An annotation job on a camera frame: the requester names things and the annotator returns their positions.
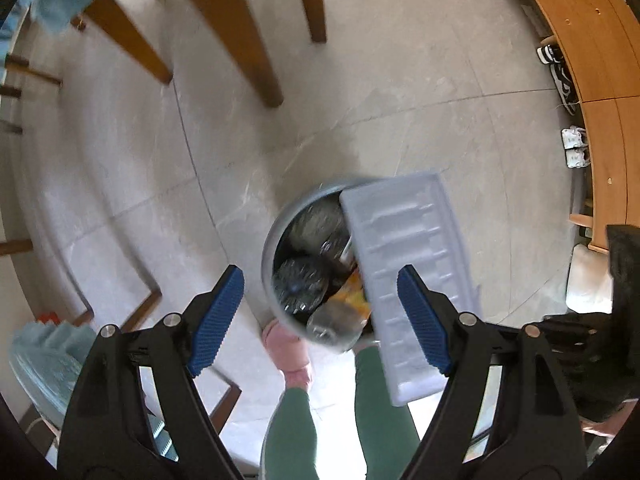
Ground person's left leg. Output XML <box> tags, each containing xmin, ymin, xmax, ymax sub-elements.
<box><xmin>261</xmin><ymin>387</ymin><xmax>321</xmax><ymax>480</ymax></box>

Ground wooden table leg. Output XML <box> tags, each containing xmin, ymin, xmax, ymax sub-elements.
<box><xmin>82</xmin><ymin>0</ymin><xmax>175</xmax><ymax>86</ymax></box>
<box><xmin>167</xmin><ymin>0</ymin><xmax>285</xmax><ymax>108</ymax></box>
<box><xmin>291</xmin><ymin>0</ymin><xmax>328</xmax><ymax>44</ymax></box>

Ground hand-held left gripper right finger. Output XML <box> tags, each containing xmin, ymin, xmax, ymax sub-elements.
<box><xmin>395</xmin><ymin>265</ymin><xmax>588</xmax><ymax>480</ymax></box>

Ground wooden chair frame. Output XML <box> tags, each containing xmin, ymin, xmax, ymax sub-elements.
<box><xmin>70</xmin><ymin>280</ymin><xmax>243</xmax><ymax>436</ymax></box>

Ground person's legs green trousers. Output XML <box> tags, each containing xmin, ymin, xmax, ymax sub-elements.
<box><xmin>352</xmin><ymin>347</ymin><xmax>421</xmax><ymax>480</ymax></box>

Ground pink slipper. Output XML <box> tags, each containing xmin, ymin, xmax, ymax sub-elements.
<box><xmin>262</xmin><ymin>322</ymin><xmax>316</xmax><ymax>391</ymax></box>

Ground white plastic tray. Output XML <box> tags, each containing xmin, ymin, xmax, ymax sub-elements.
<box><xmin>339</xmin><ymin>171</ymin><xmax>483</xmax><ymax>408</ymax></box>

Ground light wooden cabinet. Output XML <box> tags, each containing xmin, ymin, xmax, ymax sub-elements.
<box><xmin>505</xmin><ymin>0</ymin><xmax>640</xmax><ymax>256</ymax></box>

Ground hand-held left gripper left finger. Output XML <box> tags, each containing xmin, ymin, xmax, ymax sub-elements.
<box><xmin>56</xmin><ymin>265</ymin><xmax>246</xmax><ymax>480</ymax></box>

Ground grey metal trash bin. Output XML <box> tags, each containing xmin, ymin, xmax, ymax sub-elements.
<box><xmin>261</xmin><ymin>176</ymin><xmax>386</xmax><ymax>356</ymax></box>

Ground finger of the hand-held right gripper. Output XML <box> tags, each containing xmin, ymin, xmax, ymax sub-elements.
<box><xmin>542</xmin><ymin>312</ymin><xmax>588</xmax><ymax>356</ymax></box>

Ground black and white sneaker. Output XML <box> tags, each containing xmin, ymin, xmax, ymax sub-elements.
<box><xmin>550</xmin><ymin>62</ymin><xmax>581</xmax><ymax>113</ymax></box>
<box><xmin>536</xmin><ymin>42</ymin><xmax>566</xmax><ymax>66</ymax></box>

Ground orange label plastic bottle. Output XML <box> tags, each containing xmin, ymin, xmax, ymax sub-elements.
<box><xmin>306</xmin><ymin>267</ymin><xmax>375</xmax><ymax>353</ymax></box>

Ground white seat cushion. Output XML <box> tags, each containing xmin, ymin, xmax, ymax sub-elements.
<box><xmin>566</xmin><ymin>242</ymin><xmax>616</xmax><ymax>313</ymax></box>

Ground light blue ribbed plastic item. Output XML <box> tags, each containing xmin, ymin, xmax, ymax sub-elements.
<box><xmin>9</xmin><ymin>320</ymin><xmax>178</xmax><ymax>466</ymax></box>

